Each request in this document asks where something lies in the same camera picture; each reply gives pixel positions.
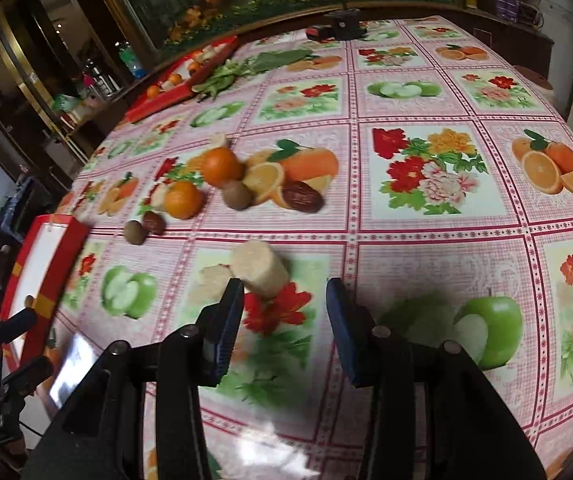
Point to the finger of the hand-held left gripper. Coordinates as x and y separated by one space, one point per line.
4 327
29 374

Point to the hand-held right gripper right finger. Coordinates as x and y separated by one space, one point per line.
349 340

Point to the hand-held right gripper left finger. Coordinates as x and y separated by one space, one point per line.
225 332

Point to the beige sugarcane cylinder piece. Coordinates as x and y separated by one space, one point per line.
261 267

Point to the red box with white inside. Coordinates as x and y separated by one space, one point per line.
66 260

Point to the large orange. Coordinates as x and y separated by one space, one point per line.
222 165

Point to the fruit and flower print tablecloth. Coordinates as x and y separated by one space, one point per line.
351 240

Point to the small dried red date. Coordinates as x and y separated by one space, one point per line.
155 222

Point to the small brown kiwi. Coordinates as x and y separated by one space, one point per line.
134 232

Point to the large brown kiwi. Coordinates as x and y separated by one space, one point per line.
238 195

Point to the large dried red date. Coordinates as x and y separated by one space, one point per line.
305 195

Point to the beige sugarcane chunk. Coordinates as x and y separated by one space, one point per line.
209 51
219 140

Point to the long red tray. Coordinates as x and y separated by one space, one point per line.
166 100

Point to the wooden glass cabinet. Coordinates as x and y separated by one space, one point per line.
21 85

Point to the small orange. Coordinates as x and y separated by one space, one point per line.
194 66
175 79
152 91

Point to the bunch of green vegetables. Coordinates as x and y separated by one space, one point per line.
221 75

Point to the silver thermos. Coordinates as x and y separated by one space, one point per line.
99 76

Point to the large green leaf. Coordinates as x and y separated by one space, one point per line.
281 60

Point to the green plastic bottle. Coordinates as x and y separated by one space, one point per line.
131 58

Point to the red and black box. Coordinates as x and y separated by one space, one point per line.
316 33

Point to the black round device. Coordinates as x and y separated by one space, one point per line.
342 25

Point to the dark wooden sideboard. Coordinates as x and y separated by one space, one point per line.
511 42

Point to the purple bottle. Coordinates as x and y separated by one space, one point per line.
499 1
511 3

